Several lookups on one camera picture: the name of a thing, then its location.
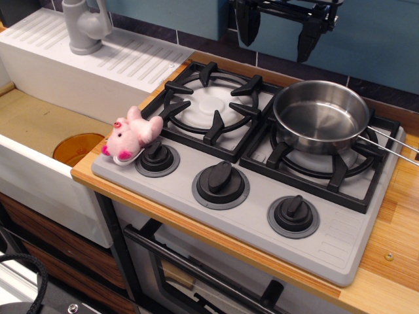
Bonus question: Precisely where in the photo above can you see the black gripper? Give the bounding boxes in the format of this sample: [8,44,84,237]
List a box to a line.
[232,1,343,63]

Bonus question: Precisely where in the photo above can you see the stainless steel pan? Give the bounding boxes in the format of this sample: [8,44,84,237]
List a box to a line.
[272,80,418,166]

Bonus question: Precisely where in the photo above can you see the pink stuffed pig toy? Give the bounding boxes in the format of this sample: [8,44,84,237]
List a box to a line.
[101,106,164,163]

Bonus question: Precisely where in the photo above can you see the grey toy stove top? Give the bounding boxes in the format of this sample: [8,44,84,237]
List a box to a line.
[90,60,407,288]

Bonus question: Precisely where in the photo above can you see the black middle stove knob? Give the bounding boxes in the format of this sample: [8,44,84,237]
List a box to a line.
[192,161,250,211]

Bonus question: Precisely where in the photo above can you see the black stove knob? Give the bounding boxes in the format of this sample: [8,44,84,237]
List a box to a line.
[192,161,250,211]
[267,195,320,239]
[135,141,180,178]

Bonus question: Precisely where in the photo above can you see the black left stove knob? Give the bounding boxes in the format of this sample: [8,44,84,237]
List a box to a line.
[135,141,180,178]

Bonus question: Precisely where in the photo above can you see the black right stove knob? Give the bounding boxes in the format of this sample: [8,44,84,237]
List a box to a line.
[267,195,320,239]

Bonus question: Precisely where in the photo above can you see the black left burner grate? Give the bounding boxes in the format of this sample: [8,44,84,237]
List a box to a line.
[142,62,281,163]

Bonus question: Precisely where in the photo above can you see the black burner grate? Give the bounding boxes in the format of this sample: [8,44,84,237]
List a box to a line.
[142,62,281,163]
[240,100,401,213]

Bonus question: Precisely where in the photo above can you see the black right burner grate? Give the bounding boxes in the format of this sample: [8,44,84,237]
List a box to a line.
[240,100,401,213]

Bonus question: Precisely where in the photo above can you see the grey toy faucet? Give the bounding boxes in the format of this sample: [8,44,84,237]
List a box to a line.
[62,0,113,56]

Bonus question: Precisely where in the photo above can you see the white toy sink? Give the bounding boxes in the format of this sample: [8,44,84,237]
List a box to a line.
[1,9,192,248]

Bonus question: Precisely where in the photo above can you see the orange plastic plate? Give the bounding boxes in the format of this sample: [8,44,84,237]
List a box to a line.
[52,133,104,167]

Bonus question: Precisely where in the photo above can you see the toy oven door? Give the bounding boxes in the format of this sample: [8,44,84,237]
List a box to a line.
[113,202,345,313]

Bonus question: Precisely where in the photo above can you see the wooden drawer front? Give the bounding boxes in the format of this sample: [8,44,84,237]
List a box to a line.
[1,194,126,290]

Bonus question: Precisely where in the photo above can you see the teal wall cabinet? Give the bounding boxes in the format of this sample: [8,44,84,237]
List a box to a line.
[107,1,418,94]

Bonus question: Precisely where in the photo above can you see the black oven door handle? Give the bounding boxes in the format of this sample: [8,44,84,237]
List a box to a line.
[123,219,283,313]

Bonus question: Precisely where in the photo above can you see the black braided cable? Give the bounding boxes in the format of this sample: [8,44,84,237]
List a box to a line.
[0,253,49,314]

